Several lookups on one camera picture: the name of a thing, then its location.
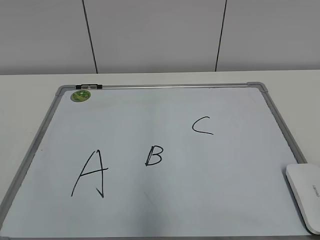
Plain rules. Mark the white whiteboard eraser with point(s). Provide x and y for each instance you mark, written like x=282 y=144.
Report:
x=304 y=180

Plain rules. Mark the black silver marker pen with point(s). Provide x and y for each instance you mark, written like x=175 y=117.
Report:
x=88 y=86

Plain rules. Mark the green round magnet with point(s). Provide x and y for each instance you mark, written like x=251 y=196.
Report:
x=80 y=96

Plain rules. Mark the white board with grey frame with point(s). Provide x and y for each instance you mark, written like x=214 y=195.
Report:
x=158 y=161

